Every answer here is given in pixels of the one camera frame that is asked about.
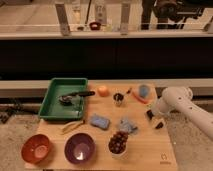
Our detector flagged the black eraser block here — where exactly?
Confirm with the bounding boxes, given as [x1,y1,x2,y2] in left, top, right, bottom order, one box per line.
[146,110,164,129]

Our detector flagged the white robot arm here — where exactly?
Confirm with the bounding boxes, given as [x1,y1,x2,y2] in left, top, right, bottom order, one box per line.
[151,87,213,141]

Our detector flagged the purple bowl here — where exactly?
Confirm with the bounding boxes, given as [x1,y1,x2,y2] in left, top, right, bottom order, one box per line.
[64,133,96,164]

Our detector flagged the orange-red bowl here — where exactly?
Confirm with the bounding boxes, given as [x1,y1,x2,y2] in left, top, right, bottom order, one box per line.
[21,134,52,164]

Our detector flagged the orange fruit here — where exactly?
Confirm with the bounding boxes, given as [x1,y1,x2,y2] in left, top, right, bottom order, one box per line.
[98,86,109,97]

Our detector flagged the small dark-filled cup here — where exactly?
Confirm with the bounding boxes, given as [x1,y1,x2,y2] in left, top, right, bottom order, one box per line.
[113,93,124,106]

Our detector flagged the orange carrot toy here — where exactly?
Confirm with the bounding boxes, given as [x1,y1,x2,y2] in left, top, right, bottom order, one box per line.
[132,90,149,104]

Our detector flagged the blue sponge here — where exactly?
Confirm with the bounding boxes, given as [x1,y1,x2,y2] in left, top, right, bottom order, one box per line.
[90,115,110,130]

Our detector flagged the blue cup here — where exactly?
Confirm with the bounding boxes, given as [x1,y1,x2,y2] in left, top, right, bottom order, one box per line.
[139,85,150,98]

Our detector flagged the crumpled blue-grey cloth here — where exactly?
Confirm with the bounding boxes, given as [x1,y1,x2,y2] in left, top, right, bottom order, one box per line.
[118,118,138,134]

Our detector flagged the wooden cutting board table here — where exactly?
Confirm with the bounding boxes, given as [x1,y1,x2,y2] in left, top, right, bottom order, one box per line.
[24,82,179,171]

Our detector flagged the yellow banana-shaped toy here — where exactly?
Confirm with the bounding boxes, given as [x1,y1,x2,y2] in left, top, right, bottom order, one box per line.
[61,120,85,135]

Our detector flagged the white cup of grapes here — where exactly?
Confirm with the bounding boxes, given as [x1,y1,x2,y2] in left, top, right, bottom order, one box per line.
[108,131,128,158]

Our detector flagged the green plastic tray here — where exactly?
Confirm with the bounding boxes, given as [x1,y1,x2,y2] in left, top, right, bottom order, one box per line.
[39,78,88,121]

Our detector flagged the black-handled ladle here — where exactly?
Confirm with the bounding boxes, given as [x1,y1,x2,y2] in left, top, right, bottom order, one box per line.
[59,91,95,105]

